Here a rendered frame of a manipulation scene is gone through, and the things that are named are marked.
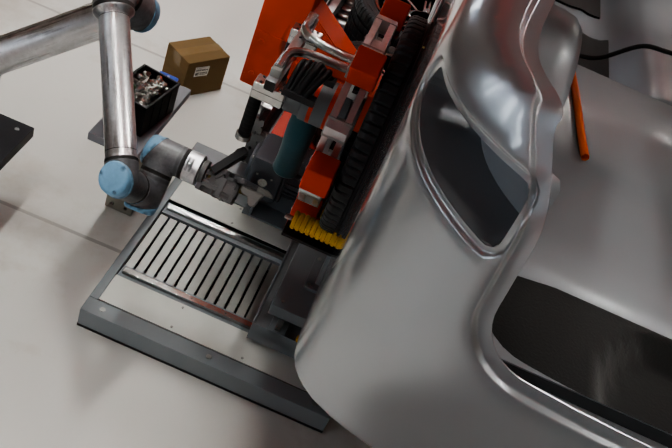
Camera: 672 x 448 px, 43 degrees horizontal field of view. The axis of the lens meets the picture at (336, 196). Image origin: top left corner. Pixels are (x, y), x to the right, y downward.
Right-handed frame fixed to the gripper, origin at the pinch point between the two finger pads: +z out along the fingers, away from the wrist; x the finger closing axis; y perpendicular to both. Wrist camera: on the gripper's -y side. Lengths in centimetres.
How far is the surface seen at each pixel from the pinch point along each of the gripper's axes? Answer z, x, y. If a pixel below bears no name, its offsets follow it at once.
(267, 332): 16, -30, 37
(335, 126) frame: 9.5, 27.0, -20.4
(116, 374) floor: -20, -23, 67
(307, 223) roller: 12.9, -12.5, 2.4
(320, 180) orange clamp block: 11.7, 26.9, -6.3
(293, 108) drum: -3.9, 3.0, -24.4
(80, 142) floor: -79, -88, 5
